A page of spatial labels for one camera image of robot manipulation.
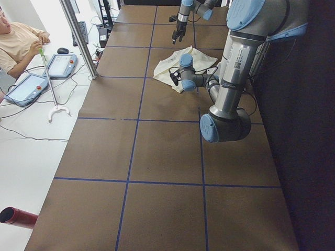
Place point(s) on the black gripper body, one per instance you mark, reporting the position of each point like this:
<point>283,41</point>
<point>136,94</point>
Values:
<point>180,26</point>
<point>177,79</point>

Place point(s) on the cream long sleeve shirt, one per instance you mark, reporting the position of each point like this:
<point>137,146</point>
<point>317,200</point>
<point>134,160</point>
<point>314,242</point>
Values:
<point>188,57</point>

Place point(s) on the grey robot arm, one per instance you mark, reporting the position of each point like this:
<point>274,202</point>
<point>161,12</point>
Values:
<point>203,10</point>
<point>250,24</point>

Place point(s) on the black computer mouse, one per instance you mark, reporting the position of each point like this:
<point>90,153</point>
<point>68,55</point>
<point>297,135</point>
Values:
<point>62,51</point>

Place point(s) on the teach pendant far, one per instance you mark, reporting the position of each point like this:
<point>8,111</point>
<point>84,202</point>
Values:
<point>61,65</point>

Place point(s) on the teach pendant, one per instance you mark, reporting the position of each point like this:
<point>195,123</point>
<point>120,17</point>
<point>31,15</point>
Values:
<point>61,65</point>
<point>27,91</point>

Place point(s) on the metal reacher grabber tool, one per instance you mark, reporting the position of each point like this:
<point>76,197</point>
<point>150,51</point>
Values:
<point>57,107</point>

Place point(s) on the teach pendant near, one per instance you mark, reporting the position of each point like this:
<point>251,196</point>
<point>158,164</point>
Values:
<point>27,91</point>

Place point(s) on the person in beige shirt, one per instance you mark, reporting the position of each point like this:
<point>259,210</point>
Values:
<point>19,45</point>

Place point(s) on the red cylinder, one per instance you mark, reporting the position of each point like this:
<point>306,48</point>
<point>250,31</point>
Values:
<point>17,217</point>

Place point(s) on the aluminium frame post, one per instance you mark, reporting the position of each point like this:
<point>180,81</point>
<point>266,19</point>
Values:
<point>74,26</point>

